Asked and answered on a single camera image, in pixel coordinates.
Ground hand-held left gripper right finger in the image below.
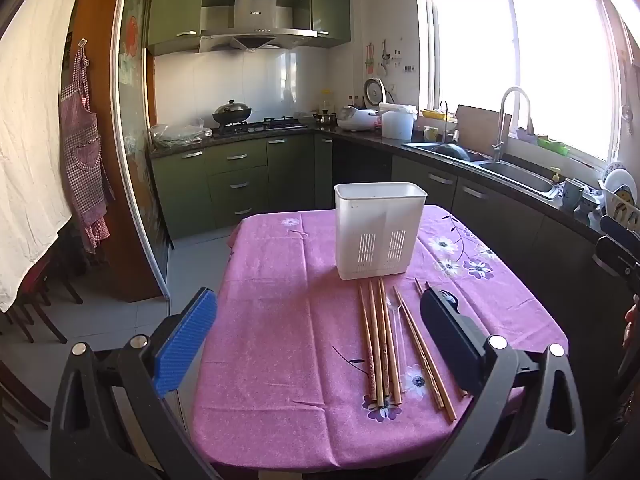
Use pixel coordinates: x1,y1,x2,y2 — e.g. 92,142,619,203
420,285,588,480

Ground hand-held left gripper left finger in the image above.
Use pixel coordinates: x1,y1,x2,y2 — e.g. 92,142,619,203
50,287,221,480

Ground clear plastic spoon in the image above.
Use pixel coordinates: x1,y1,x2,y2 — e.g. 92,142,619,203
385,295,407,393

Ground row of wooden chopsticks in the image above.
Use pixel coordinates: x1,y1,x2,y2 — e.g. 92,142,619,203
357,277,468,423

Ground white plastic utensil holder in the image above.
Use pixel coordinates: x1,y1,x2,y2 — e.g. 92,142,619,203
334,182,428,281

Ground person's right hand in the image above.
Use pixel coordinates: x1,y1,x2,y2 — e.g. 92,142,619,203
623,302,640,350

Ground white dish rack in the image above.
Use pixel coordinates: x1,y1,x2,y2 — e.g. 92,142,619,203
597,160,640,231

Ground grey ceramic mug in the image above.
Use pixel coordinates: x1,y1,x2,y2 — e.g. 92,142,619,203
561,178,586,211

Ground white patterned plate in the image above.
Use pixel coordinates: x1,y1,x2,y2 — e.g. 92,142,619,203
602,161,638,196

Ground pink floral tablecloth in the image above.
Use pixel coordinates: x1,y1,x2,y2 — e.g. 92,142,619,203
190,204,571,473

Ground green plastic tray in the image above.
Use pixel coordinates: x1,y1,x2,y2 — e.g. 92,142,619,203
537,136,570,157

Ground steel double sink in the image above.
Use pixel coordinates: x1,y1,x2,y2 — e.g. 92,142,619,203
404,141,558,200

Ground dark wooden chair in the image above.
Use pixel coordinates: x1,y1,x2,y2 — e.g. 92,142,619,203
0,240,83,343

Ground green lower kitchen cabinets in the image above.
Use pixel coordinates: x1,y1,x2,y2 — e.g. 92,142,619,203
150,132,626,321

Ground green kitchen cabinets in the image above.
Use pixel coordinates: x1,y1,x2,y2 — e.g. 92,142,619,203
146,0,351,57
150,132,626,321

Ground black pan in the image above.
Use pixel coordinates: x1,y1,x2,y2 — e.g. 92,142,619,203
431,142,472,162

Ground steel kitchen faucet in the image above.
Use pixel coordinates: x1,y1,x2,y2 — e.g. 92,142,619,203
492,86,533,162

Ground wooden cutting board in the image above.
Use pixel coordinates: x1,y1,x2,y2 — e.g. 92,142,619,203
454,105,513,157

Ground white plastic bucket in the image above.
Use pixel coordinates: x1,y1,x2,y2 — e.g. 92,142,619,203
378,102,418,141

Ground pink checked apron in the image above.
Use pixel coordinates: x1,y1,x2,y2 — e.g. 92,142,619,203
59,37,113,253

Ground clear plastic bag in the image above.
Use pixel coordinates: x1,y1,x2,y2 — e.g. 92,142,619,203
149,120,213,148

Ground white rice cooker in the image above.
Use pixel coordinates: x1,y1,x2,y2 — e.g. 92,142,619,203
337,106,379,133

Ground black gas stove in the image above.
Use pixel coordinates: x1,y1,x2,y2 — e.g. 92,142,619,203
212,116,309,137

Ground black wok with lid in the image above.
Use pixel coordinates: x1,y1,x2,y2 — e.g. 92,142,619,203
212,99,252,126

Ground sliding glass door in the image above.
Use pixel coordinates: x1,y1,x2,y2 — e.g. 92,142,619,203
111,0,171,301

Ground bright kitchen window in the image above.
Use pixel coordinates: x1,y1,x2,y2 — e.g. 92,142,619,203
415,0,626,171

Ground open round cooker lid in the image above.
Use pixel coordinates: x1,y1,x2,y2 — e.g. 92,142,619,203
363,77,387,108

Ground white hanging cloth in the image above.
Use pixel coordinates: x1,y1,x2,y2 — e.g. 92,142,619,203
0,0,88,313

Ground steel range hood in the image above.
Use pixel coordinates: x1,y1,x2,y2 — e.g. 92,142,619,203
198,0,321,54

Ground green upper kitchen cabinets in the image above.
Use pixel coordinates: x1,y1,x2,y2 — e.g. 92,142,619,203
146,0,351,57

